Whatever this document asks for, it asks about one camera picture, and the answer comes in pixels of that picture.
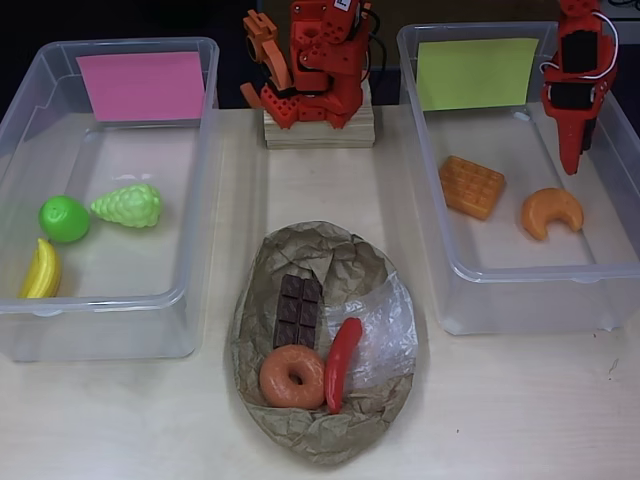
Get orange toy croissant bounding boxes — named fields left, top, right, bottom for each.
left=521, top=187, right=585, bottom=242

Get orange toy waffle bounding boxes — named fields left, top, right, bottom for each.
left=438, top=155, right=506, bottom=221

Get red toy chili pepper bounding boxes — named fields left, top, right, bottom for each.
left=324, top=317, right=364, bottom=415

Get pale green toy grapes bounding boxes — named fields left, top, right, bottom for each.
left=89, top=183, right=164, bottom=230

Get green toy apple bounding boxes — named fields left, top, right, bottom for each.
left=38, top=195, right=92, bottom=245

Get yellow toy banana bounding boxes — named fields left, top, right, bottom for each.
left=18, top=237, right=63, bottom=300

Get yellow-green paper label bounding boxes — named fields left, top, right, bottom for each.
left=416, top=37, right=540, bottom=112

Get clear plastic bin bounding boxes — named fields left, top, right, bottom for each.
left=0, top=37, right=221, bottom=364
left=397, top=20, right=640, bottom=337

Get pink paper label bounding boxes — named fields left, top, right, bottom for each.
left=75, top=51, right=207, bottom=123

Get wooden base block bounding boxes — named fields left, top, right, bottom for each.
left=263, top=79, right=376, bottom=150

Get clear plastic film sheet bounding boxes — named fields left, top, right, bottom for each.
left=324, top=272, right=419, bottom=391

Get orange printed clamp part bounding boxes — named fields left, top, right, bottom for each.
left=239, top=10, right=297, bottom=109

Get brown toy chocolate bar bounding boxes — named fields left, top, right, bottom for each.
left=273, top=273, right=323, bottom=350

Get orange toy doughnut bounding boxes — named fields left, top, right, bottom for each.
left=258, top=345, right=327, bottom=410

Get crumpled brown paper bag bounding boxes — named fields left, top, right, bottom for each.
left=225, top=220, right=431, bottom=469

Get white wrist servo cable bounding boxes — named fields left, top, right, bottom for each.
left=593, top=12, right=621, bottom=81

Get black base cable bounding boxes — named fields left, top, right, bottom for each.
left=359, top=9, right=390, bottom=82

